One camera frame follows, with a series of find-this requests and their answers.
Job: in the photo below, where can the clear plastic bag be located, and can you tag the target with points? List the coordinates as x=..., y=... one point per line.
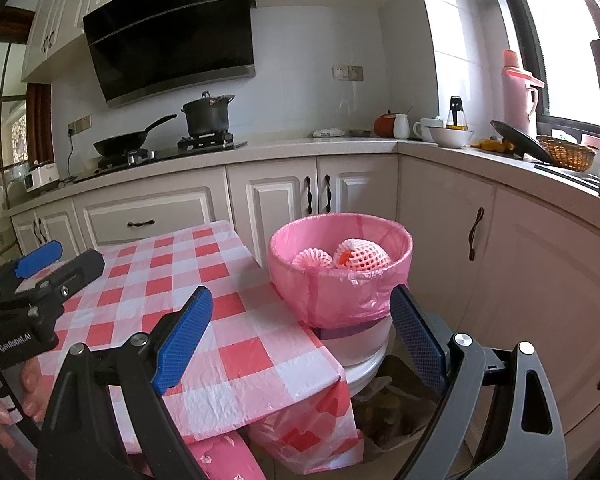
x=395, y=410

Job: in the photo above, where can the pink lined waste bin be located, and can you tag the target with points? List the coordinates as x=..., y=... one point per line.
x=300, y=300

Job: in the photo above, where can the black wok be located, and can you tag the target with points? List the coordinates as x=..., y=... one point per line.
x=120, y=144

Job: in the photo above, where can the wooden framed glass door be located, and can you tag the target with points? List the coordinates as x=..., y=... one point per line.
x=5, y=135

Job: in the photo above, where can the pink foam fruit net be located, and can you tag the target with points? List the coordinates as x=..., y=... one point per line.
x=312, y=259

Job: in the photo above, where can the black range hood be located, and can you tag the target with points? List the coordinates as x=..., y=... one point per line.
x=180, y=40

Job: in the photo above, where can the white mug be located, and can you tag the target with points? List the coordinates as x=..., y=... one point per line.
x=422, y=129

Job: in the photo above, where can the pink checked tablecloth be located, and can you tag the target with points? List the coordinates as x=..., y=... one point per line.
x=205, y=320

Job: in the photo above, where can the red teapot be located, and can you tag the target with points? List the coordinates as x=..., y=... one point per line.
x=384, y=124

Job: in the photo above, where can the wicker basket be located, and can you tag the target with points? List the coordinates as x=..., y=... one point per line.
x=567, y=152

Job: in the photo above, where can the white cabinet drawer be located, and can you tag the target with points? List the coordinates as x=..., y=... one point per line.
x=150, y=212

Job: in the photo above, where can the white pitcher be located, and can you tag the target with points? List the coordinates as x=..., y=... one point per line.
x=401, y=127

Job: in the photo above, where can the pink cup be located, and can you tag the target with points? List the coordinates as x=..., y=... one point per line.
x=591, y=141

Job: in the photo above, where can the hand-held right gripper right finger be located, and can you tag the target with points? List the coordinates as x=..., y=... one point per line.
x=417, y=340

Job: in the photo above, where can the white rice cooker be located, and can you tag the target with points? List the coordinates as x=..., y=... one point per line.
x=41, y=177

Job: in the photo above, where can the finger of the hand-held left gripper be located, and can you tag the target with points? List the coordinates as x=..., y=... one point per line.
x=37, y=259
x=75, y=270

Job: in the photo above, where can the pink thermos jug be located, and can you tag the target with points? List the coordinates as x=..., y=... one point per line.
x=517, y=95

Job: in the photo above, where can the black capped oil bottle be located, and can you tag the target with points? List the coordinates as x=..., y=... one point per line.
x=456, y=112

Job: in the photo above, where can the black gas stove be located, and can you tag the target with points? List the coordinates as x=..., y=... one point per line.
x=170, y=152

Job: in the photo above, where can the person's left hand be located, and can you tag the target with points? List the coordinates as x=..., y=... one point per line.
x=32, y=390

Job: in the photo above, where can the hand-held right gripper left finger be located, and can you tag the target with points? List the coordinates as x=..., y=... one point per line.
x=182, y=345

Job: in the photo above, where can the black lidded stock pot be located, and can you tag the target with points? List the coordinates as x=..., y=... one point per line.
x=207, y=117

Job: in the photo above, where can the pink floral cushion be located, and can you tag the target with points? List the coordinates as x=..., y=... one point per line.
x=225, y=457

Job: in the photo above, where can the yellow fruit peel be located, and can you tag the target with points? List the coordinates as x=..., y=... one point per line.
x=492, y=146

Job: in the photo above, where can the black pan lid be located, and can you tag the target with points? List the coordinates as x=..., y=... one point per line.
x=522, y=142

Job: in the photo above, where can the white lower kitchen cabinets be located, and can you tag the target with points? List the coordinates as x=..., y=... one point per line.
x=530, y=260

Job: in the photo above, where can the white bowl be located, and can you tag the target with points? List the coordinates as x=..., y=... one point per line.
x=450, y=137

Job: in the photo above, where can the white packet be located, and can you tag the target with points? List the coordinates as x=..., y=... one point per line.
x=328, y=132

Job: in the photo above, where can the double wall outlet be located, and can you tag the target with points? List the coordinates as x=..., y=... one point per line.
x=347, y=73

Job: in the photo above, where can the foam net fruits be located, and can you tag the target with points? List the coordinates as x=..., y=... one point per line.
x=367, y=255

